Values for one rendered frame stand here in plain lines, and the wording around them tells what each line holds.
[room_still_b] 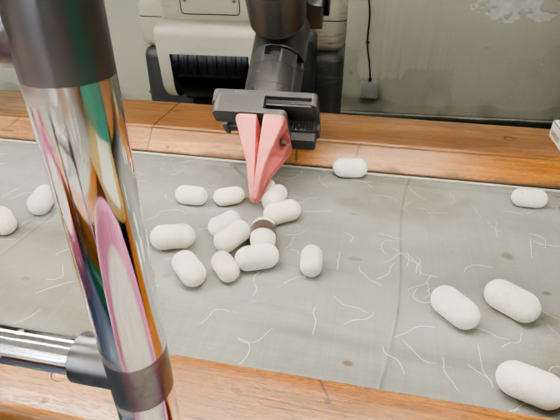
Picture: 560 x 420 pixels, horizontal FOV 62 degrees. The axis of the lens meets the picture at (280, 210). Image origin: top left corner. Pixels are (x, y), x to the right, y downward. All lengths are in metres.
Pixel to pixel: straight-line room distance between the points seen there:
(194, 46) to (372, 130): 0.52
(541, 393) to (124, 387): 0.23
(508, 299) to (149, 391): 0.26
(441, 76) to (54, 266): 2.26
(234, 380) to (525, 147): 0.43
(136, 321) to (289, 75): 0.36
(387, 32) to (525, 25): 0.61
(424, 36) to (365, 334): 2.18
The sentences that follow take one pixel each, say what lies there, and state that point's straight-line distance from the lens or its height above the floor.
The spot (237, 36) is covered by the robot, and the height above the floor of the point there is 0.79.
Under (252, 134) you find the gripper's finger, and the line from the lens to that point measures 0.44.
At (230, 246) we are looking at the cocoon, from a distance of 0.39.
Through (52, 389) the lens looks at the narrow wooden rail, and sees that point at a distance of 0.30.
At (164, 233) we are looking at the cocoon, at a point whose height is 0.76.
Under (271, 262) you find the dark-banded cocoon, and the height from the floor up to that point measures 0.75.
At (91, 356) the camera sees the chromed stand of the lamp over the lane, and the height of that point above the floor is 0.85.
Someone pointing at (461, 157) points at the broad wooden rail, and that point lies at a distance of 0.55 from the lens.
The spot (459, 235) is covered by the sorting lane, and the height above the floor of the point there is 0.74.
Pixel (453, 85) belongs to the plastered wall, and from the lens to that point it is 2.54.
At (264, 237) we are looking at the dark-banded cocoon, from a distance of 0.39.
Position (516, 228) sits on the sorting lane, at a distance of 0.48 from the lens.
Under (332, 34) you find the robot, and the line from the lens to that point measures 1.25.
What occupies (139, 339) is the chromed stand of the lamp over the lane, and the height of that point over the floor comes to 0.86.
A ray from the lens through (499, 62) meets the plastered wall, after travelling 2.55.
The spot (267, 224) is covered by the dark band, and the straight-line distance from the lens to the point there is 0.40.
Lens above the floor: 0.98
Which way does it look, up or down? 32 degrees down
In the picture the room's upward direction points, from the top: straight up
